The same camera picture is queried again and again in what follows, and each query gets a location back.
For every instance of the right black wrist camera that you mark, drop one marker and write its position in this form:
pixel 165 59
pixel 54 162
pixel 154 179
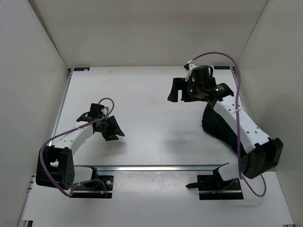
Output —
pixel 202 73

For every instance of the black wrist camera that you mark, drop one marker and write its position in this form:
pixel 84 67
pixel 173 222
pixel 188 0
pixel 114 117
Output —
pixel 97 111
pixel 202 73

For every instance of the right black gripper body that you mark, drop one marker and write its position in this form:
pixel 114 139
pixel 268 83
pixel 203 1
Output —
pixel 194 89

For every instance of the left blue label sticker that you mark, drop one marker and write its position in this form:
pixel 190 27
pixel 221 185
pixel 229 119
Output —
pixel 81 69

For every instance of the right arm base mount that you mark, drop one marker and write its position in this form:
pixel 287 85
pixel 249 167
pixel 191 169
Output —
pixel 211 189

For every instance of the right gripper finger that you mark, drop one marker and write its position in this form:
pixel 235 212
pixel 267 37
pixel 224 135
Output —
pixel 177 85
pixel 186 98

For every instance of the right blue label sticker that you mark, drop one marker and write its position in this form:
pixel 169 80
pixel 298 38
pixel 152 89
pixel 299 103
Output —
pixel 221 67

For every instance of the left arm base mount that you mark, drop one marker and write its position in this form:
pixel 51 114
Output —
pixel 96 190

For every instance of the blue label sticker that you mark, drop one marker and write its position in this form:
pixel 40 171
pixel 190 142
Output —
pixel 81 69
pixel 221 67

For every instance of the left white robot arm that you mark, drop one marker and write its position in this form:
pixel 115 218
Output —
pixel 56 167

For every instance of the black pleated skirt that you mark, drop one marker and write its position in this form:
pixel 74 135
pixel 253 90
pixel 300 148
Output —
pixel 216 126

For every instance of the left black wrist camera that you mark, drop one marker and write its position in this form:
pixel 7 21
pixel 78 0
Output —
pixel 97 111

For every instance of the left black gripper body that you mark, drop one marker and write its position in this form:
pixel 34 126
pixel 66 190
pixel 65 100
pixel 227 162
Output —
pixel 106 126

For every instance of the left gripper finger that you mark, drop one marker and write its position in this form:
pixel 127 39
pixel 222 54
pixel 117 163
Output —
pixel 115 129
pixel 109 137

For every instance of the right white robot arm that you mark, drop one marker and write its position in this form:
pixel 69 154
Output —
pixel 224 119

